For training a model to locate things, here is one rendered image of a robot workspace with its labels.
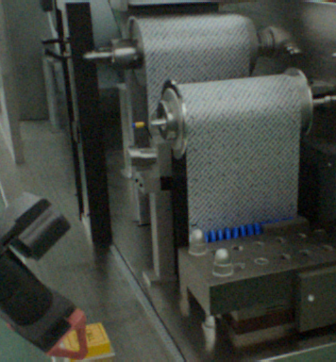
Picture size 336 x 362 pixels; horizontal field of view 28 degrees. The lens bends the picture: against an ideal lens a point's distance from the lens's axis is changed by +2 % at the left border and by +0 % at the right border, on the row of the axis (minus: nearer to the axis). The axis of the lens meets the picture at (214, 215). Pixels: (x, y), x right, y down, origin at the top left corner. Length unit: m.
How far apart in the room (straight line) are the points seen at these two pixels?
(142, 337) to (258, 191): 0.36
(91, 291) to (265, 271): 0.41
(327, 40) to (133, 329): 0.68
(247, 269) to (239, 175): 0.21
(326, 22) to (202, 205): 0.44
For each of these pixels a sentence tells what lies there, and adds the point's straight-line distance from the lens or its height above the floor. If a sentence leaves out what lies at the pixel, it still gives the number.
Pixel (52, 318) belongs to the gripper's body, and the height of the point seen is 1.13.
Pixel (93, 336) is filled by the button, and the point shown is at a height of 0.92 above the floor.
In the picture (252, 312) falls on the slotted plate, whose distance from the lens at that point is 1.18.
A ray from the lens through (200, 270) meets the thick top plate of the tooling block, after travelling 1.16.
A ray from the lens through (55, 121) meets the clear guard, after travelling 2.22.
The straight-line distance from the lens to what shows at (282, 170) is 1.31.
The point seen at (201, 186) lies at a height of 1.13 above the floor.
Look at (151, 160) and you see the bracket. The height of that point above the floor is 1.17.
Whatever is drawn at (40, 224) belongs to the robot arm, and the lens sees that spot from 0.83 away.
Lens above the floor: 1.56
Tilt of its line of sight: 23 degrees down
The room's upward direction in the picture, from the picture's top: 1 degrees counter-clockwise
